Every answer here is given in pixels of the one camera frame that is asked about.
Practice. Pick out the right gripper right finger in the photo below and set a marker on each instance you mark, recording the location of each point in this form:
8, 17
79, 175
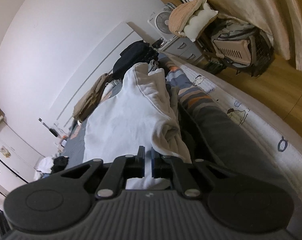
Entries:
175, 170

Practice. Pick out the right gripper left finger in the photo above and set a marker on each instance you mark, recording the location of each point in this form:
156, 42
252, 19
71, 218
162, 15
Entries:
120, 170

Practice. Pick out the white t-shirt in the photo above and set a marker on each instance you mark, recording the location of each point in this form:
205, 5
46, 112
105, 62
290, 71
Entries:
139, 115

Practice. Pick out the black clothes pile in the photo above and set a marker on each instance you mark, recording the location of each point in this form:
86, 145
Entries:
59, 164

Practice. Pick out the stack of folded clothes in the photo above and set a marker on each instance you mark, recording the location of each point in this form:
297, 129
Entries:
146, 60

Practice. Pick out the folded brown blanket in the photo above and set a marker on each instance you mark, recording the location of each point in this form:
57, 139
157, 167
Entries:
90, 100

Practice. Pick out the light grey hoodie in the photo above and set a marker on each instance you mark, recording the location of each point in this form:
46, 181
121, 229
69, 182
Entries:
44, 167

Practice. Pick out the white bed headboard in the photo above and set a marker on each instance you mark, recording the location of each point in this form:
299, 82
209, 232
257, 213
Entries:
100, 61

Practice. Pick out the white wardrobe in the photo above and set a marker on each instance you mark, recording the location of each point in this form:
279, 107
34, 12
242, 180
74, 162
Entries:
18, 160

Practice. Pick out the grey bedside cabinet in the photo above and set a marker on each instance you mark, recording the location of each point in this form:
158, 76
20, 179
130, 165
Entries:
184, 49

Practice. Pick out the white patterned mattress sheet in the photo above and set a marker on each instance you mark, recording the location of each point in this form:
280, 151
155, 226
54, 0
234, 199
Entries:
281, 144

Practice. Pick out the pet carrier bag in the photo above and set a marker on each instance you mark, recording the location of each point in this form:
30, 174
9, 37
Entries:
242, 47

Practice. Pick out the white box fan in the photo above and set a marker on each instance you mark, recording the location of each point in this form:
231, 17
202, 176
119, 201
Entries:
160, 20

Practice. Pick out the white cushion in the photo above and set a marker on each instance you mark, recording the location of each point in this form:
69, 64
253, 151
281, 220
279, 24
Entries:
199, 20

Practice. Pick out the peach waffle blanket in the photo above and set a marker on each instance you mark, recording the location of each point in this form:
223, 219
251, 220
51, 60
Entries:
181, 14

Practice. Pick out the beige curtain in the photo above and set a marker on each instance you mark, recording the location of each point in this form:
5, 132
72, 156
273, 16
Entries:
281, 19

